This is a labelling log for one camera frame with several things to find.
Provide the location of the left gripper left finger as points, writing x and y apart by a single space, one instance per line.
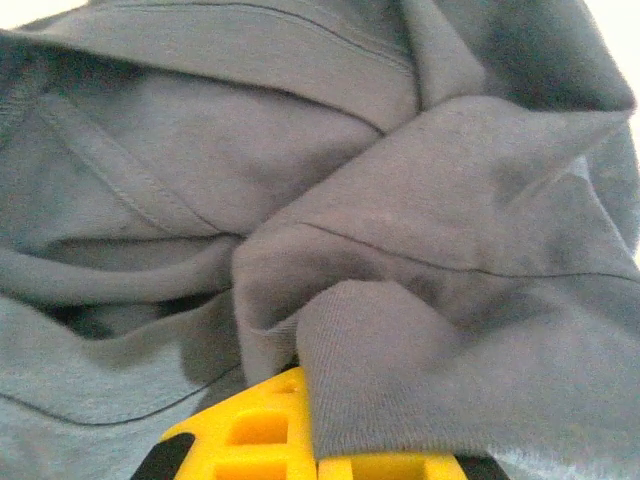
250 405

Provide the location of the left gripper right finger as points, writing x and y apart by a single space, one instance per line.
380 470

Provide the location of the grey t-shirt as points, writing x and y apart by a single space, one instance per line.
300 175

